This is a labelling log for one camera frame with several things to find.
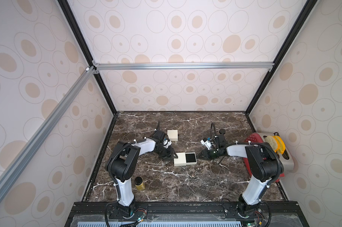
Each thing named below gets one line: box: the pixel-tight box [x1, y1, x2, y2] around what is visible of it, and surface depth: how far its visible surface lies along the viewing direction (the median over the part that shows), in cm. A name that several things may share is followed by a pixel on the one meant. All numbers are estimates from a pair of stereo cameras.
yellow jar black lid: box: [134, 176, 146, 191], surface depth 77 cm
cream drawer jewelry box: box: [167, 129, 179, 142], surface depth 102 cm
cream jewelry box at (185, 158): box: [173, 151, 197, 167], surface depth 92 cm
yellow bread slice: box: [272, 135, 286, 155], surface depth 78 cm
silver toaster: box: [255, 132, 295, 173], surface depth 76 cm
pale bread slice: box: [264, 135, 278, 152], surface depth 80 cm
